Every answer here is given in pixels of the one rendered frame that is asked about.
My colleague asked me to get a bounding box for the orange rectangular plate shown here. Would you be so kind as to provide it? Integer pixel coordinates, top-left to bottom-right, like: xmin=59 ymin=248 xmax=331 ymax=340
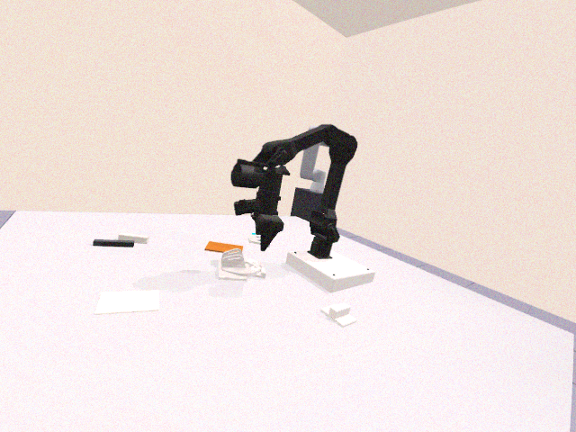
xmin=204 ymin=241 xmax=243 ymax=253

